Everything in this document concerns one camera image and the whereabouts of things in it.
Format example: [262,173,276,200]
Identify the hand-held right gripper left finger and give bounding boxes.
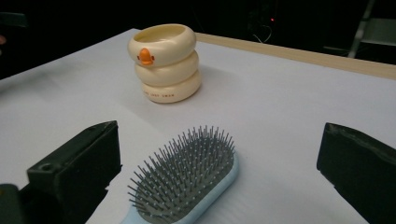
[26,120,122,224]

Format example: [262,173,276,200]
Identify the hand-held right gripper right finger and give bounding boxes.
[316,121,396,224]

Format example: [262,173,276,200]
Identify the light blue hairbrush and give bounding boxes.
[120,125,241,224]

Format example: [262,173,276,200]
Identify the cream ringed duck-beak holder cup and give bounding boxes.
[127,23,203,105]

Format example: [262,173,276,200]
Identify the white metal stand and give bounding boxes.
[322,0,396,60]

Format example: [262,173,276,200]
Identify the floor cables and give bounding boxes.
[251,23,274,45]

